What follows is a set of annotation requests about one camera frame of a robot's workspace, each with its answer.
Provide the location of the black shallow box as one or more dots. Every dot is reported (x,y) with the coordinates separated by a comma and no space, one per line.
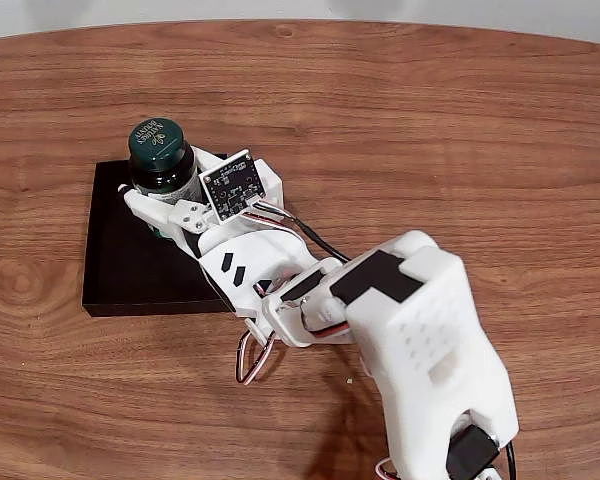
(120,270)

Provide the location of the camera board on white mount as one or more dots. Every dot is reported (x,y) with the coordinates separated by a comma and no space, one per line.
(230,185)

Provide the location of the green-capped pill bottle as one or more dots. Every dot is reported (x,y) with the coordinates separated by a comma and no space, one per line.
(157,140)

